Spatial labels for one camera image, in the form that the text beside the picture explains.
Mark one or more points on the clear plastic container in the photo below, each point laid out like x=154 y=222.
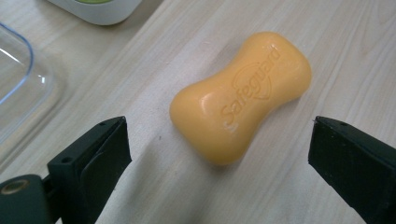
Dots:
x=18 y=93

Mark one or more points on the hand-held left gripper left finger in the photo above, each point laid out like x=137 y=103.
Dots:
x=90 y=168

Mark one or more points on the orange soap bar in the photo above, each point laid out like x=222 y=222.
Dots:
x=239 y=99

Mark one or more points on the white soap dish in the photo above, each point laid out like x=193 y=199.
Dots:
x=99 y=11

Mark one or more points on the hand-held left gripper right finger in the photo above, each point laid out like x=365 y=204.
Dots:
x=358 y=168

